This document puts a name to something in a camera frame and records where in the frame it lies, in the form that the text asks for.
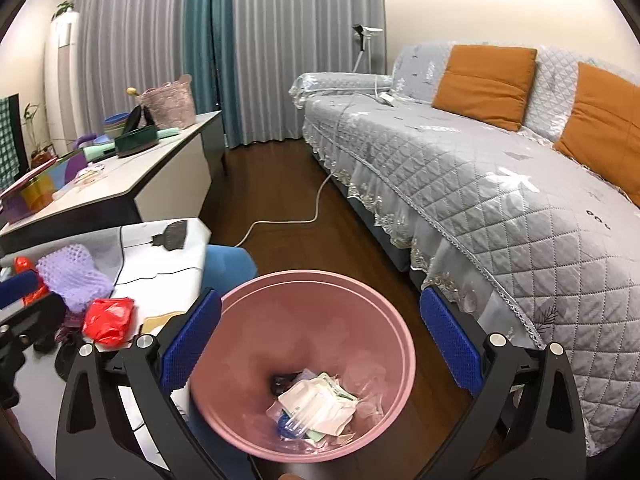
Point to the black oval lid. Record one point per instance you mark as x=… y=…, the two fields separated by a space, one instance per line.
x=134 y=119

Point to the teal curtain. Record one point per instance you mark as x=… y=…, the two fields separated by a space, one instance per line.
x=215 y=50

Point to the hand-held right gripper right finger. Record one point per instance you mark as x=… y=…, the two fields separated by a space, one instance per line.
x=452 y=340

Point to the white standing air conditioner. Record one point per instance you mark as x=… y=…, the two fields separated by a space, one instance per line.
x=62 y=85

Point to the bamboo plant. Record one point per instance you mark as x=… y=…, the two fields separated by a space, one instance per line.
x=35 y=125

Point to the white top side desk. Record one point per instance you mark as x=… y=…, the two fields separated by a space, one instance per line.
x=150 y=170

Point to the stack of coloured bowls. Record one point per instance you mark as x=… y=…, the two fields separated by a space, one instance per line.
x=115 y=125

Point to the colourful box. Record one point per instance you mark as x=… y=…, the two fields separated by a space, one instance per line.
x=30 y=195

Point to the white paper bag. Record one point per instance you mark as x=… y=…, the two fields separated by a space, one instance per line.
x=315 y=405

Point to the wrappers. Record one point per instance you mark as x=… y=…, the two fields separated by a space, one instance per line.
x=70 y=322

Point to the green checked cloth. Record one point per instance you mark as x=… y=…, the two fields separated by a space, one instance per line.
x=7 y=145

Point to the black television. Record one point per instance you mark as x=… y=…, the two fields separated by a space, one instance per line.
x=22 y=135

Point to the black plastic bag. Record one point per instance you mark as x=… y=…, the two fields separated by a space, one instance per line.
x=282 y=382

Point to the dark green box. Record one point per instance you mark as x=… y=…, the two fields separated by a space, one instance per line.
x=137 y=142

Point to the purple bowl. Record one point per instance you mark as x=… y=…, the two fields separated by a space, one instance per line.
x=85 y=141

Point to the clear plastic wrap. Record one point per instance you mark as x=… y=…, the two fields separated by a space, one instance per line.
x=370 y=400

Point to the grey curtain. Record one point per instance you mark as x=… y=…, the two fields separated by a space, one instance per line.
x=130 y=35
x=310 y=35

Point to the blue plastic bag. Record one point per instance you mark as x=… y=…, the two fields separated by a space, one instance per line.
x=287 y=425

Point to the pink plastic bin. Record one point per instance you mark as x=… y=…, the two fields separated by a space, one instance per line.
x=310 y=320

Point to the grey quilted sofa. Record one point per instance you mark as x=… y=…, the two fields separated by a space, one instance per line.
x=475 y=200

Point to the red plastic bag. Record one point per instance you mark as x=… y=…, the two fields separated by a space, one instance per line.
x=107 y=320
x=22 y=265

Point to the blue cloth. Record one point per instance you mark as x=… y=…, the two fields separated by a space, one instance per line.
x=225 y=265

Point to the green potted plant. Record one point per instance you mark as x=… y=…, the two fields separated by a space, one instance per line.
x=64 y=8

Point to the purple foam net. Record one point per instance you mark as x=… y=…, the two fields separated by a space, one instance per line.
x=70 y=275

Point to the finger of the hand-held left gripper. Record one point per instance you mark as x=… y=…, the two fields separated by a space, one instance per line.
x=17 y=287
x=40 y=320

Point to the mint green roll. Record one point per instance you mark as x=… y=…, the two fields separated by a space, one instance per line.
x=169 y=131

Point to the white power strip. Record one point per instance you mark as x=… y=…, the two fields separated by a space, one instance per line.
x=386 y=98

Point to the mint green box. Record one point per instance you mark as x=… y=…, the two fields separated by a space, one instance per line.
x=100 y=153

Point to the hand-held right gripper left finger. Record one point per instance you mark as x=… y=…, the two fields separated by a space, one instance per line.
x=192 y=340

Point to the pink lace basket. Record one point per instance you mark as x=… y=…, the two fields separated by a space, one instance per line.
x=167 y=105

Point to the green plastic package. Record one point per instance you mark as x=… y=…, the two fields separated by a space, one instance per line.
x=332 y=385

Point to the clear packet of small rings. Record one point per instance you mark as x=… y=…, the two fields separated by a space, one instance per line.
x=89 y=175

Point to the orange cushion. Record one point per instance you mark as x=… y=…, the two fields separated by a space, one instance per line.
x=485 y=85
x=605 y=125

